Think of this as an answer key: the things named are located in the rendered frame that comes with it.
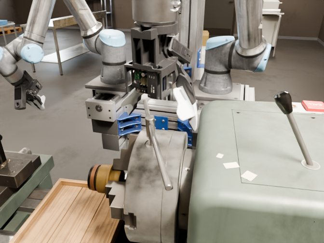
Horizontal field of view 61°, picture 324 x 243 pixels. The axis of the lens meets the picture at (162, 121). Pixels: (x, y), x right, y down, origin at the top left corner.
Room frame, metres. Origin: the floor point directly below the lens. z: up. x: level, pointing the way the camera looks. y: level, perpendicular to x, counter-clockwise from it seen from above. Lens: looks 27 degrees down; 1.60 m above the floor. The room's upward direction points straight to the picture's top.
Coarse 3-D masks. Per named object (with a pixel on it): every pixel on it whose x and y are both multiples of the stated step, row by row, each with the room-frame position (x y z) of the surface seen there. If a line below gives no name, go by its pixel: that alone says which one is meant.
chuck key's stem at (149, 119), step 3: (147, 117) 0.58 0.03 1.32; (150, 117) 0.58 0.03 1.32; (153, 117) 0.58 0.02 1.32; (147, 120) 0.57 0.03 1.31; (150, 120) 0.57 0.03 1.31; (153, 120) 0.58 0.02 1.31; (147, 123) 0.58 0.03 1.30; (150, 123) 0.57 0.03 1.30; (153, 123) 0.58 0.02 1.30; (147, 126) 0.58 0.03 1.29; (153, 126) 0.58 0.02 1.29; (147, 129) 0.58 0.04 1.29; (147, 132) 0.58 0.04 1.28; (147, 135) 0.59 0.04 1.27; (150, 138) 0.58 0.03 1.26; (150, 141) 0.59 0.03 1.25; (150, 144) 0.59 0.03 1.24
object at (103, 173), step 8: (96, 168) 0.65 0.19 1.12; (104, 168) 0.65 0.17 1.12; (88, 176) 0.63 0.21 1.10; (96, 176) 0.63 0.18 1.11; (104, 176) 0.62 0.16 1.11; (112, 176) 0.63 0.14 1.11; (120, 176) 0.63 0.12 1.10; (88, 184) 0.62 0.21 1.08; (96, 184) 0.61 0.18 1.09; (104, 184) 0.61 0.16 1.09; (104, 192) 0.62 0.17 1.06
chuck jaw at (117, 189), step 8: (112, 184) 0.60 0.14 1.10; (120, 184) 0.60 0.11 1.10; (112, 192) 0.56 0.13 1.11; (120, 192) 0.56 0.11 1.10; (112, 200) 0.55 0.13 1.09; (120, 200) 0.53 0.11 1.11; (112, 208) 0.51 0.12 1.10; (120, 208) 0.51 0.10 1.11; (112, 216) 0.51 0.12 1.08; (120, 216) 0.50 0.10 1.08; (128, 216) 0.49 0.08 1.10; (128, 224) 0.49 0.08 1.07
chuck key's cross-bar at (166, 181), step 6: (144, 102) 0.67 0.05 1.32; (144, 108) 0.65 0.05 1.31; (150, 126) 0.57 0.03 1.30; (150, 132) 0.55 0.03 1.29; (156, 138) 0.52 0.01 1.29; (156, 144) 0.49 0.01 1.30; (156, 150) 0.47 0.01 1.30; (156, 156) 0.45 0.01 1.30; (162, 162) 0.42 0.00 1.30; (162, 168) 0.40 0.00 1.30; (162, 174) 0.38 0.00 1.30; (168, 180) 0.36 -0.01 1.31; (168, 186) 0.35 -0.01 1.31
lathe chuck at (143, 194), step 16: (144, 144) 0.60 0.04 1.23; (160, 144) 0.60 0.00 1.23; (144, 160) 0.55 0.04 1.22; (128, 176) 0.52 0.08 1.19; (144, 176) 0.52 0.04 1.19; (160, 176) 0.52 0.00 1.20; (128, 192) 0.50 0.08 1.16; (144, 192) 0.50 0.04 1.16; (160, 192) 0.49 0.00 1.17; (128, 208) 0.49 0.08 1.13; (144, 208) 0.48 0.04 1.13; (160, 208) 0.48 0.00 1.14; (144, 224) 0.47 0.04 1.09; (160, 224) 0.47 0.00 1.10; (144, 240) 0.48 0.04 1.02; (160, 240) 0.47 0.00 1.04
